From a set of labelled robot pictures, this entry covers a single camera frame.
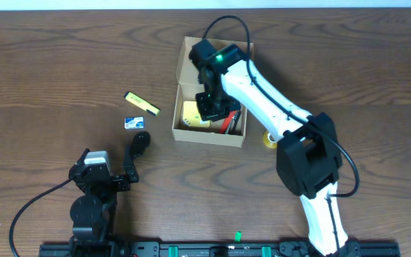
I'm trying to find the white blue staples box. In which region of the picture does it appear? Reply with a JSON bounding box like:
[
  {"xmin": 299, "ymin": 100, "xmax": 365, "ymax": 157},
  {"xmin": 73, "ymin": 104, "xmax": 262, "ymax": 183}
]
[{"xmin": 124, "ymin": 116, "xmax": 145, "ymax": 130}]

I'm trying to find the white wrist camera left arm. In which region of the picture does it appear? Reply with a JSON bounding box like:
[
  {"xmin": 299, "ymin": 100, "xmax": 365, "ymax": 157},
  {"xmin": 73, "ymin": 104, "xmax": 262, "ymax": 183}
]
[{"xmin": 83, "ymin": 151, "xmax": 111, "ymax": 171}]

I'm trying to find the yellow highlighter marker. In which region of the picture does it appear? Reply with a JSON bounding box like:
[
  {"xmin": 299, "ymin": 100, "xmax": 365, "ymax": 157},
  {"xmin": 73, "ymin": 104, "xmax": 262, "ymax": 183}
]
[{"xmin": 124, "ymin": 91, "xmax": 160, "ymax": 116}]

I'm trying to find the red black stapler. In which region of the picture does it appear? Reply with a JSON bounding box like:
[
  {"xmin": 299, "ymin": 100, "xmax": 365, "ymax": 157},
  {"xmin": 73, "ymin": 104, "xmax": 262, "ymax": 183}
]
[{"xmin": 220, "ymin": 111, "xmax": 241, "ymax": 134}]

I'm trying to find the yellow tape roll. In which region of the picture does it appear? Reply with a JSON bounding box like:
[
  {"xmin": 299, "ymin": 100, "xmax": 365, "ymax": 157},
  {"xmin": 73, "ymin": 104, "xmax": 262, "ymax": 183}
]
[{"xmin": 263, "ymin": 131, "xmax": 278, "ymax": 149}]

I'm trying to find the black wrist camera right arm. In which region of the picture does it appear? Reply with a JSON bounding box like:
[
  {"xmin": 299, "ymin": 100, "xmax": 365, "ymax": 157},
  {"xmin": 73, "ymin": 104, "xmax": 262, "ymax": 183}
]
[{"xmin": 188, "ymin": 39, "xmax": 217, "ymax": 71}]

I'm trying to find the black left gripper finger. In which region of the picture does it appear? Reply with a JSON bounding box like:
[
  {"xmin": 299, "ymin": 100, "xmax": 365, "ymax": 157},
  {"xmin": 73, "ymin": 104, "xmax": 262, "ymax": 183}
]
[
  {"xmin": 75, "ymin": 148, "xmax": 90, "ymax": 166},
  {"xmin": 123, "ymin": 145, "xmax": 139, "ymax": 183}
]

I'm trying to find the black mounting rail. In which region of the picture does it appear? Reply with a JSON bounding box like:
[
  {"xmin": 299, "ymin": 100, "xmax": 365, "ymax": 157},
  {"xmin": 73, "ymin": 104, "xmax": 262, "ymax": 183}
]
[{"xmin": 39, "ymin": 241, "xmax": 401, "ymax": 257}]

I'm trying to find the green small clip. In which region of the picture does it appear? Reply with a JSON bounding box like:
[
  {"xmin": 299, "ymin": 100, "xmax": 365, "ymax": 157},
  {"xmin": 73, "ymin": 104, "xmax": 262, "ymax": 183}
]
[{"xmin": 234, "ymin": 231, "xmax": 242, "ymax": 243}]

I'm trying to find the brown cardboard box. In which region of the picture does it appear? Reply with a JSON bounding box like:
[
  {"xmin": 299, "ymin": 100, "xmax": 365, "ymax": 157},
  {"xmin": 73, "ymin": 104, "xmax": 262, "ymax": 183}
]
[{"xmin": 171, "ymin": 36, "xmax": 248, "ymax": 148}]

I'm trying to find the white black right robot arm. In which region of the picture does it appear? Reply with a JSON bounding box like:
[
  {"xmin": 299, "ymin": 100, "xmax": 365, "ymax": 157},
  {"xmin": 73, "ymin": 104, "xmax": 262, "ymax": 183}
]
[{"xmin": 189, "ymin": 39, "xmax": 348, "ymax": 256}]

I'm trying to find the black round tape dispenser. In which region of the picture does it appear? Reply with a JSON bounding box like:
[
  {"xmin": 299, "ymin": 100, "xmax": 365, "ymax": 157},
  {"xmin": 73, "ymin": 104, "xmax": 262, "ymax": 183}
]
[{"xmin": 129, "ymin": 131, "xmax": 151, "ymax": 158}]

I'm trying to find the yellow sticky notes pad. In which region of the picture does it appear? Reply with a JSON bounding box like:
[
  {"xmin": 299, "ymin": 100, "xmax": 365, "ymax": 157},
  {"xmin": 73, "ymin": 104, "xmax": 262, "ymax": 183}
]
[{"xmin": 182, "ymin": 101, "xmax": 210, "ymax": 128}]

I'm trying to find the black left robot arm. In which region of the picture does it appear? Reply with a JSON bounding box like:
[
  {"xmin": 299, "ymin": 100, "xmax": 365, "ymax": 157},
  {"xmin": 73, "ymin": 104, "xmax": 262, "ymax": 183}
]
[{"xmin": 68, "ymin": 146, "xmax": 139, "ymax": 243}]

